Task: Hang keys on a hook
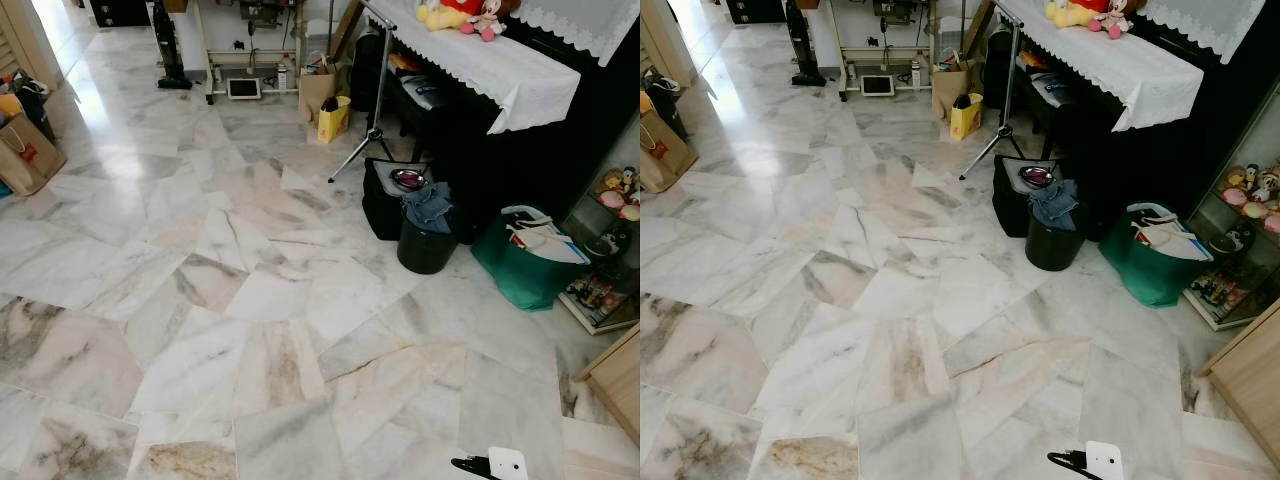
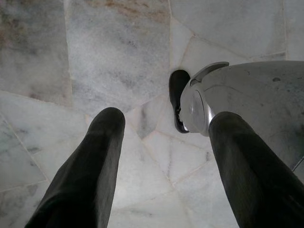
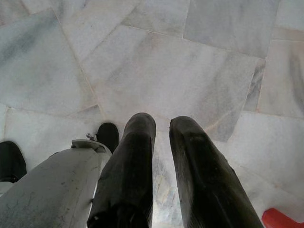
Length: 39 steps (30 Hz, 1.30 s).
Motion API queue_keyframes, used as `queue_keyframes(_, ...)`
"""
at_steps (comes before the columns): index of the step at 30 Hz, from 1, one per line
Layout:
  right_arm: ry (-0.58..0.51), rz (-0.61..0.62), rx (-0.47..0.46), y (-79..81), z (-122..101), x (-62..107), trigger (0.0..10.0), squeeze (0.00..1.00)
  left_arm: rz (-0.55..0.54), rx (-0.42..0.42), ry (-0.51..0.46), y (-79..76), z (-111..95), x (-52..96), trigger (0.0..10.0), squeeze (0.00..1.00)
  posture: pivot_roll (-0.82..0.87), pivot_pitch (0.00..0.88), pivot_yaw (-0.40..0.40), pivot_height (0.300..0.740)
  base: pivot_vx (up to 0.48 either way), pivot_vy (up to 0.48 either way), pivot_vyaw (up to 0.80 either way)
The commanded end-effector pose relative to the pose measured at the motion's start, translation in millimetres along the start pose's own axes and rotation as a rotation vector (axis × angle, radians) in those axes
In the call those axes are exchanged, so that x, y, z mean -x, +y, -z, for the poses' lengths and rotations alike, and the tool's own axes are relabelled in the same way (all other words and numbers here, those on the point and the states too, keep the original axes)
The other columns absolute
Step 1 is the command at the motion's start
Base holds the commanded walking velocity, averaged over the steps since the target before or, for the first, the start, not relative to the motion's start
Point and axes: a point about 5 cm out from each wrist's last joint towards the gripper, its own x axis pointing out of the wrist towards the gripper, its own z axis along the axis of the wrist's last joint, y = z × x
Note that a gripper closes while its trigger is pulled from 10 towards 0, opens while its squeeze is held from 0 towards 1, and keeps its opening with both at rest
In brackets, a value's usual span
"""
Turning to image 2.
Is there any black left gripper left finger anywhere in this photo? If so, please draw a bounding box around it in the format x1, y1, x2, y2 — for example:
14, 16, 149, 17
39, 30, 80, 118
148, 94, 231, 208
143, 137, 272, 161
25, 106, 126, 228

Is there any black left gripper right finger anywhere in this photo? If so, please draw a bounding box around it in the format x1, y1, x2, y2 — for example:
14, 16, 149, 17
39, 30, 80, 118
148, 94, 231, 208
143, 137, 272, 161
208, 111, 304, 228

